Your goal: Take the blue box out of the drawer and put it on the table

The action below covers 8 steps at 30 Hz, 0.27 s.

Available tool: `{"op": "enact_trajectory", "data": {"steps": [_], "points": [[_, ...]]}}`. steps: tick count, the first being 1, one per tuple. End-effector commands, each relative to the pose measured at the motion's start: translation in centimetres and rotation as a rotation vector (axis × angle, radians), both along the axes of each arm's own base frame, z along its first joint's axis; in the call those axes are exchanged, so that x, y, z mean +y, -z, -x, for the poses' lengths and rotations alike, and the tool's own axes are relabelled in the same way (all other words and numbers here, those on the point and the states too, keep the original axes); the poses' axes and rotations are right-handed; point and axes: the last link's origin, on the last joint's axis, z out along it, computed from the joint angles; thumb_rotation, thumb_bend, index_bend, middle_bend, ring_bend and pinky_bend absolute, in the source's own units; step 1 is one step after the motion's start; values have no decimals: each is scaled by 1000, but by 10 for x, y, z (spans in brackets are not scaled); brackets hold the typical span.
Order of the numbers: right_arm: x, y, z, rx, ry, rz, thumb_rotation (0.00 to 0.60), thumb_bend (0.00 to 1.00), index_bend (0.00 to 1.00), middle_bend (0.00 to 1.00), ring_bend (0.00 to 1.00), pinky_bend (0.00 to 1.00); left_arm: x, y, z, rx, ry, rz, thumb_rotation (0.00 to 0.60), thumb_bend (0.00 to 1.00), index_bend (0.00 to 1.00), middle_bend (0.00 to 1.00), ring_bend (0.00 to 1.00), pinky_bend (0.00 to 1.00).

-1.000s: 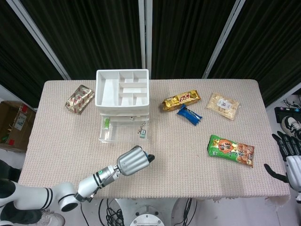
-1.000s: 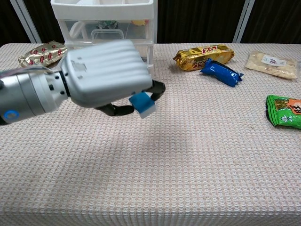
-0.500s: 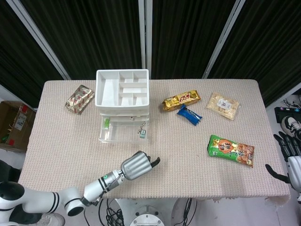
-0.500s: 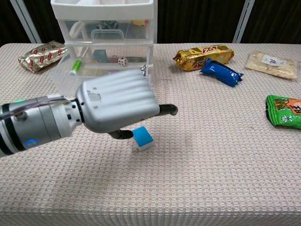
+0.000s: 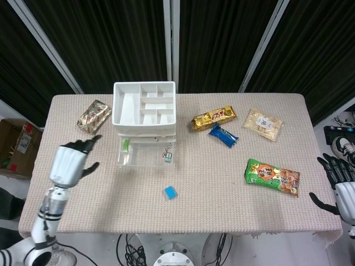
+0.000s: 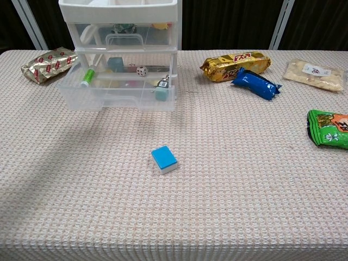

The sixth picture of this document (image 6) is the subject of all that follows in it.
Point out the green glue stick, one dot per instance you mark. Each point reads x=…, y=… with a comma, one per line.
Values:
x=88, y=76

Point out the beige woven tablecloth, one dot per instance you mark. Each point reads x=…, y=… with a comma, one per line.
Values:
x=217, y=190

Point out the black pleated curtain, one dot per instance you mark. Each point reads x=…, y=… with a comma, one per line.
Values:
x=8, y=24
x=51, y=21
x=225, y=24
x=318, y=24

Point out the yellow toy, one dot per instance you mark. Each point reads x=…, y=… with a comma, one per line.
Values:
x=160, y=26

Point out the white metal frame post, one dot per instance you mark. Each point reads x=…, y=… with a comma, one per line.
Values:
x=280, y=24
x=31, y=24

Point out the teal cube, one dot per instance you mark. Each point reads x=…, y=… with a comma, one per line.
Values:
x=115, y=64

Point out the gold red-print snack packet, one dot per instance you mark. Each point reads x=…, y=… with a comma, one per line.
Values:
x=49, y=65

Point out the blue snack packet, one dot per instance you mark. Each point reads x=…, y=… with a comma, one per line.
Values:
x=255, y=84

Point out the white dice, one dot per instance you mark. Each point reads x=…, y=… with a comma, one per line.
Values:
x=142, y=71

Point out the clear bag of crackers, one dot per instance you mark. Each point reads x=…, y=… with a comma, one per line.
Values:
x=312, y=74

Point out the white plastic drawer cabinet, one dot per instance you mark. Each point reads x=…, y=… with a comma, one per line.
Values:
x=119, y=13

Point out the gold biscuit bar packet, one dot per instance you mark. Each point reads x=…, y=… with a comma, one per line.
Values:
x=233, y=61

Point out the blue white mahjong tile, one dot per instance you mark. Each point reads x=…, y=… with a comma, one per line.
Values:
x=163, y=157

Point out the green rice cracker bag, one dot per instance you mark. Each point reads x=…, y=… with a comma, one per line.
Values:
x=329, y=130

